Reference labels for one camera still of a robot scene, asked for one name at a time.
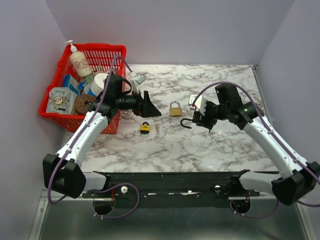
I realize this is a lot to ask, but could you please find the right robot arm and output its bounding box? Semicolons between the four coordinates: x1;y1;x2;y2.
188;81;320;206

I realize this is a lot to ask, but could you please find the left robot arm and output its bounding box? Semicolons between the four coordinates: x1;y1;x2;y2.
42;72;162;199

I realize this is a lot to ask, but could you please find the yellow padlock key pair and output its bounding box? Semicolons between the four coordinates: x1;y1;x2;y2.
154;122;160;134

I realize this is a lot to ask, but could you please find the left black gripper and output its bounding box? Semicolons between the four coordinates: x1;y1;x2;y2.
115;88;162;118

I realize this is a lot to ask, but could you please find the grey cartoon pouch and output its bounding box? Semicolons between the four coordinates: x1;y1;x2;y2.
46;87;77;115

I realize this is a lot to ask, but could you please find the black padlock with keys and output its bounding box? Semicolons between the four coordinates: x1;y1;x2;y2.
180;117;197;129

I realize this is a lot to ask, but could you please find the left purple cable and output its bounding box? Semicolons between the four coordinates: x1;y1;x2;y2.
47;54;137;205

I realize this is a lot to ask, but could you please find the cream pump lotion bottle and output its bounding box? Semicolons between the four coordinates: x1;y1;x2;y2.
65;40;93;78

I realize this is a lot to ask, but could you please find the red plastic basket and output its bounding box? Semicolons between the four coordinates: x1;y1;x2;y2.
38;43;127;133

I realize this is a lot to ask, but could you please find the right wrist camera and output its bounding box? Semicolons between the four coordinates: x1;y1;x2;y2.
188;94;207;115

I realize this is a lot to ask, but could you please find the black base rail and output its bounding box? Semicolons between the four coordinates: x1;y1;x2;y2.
82;171;260;209

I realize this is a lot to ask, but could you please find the blue white package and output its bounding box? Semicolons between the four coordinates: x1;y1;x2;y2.
62;74;83;95

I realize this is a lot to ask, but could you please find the large brass padlock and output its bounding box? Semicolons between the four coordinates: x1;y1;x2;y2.
169;100;183;117

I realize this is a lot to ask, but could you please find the yellow black padlock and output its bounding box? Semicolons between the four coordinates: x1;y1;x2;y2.
140;121;150;135

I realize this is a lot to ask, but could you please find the brown round item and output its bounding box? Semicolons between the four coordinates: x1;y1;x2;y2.
74;94;96;115

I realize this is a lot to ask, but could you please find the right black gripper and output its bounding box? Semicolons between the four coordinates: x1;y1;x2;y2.
194;99;229;130

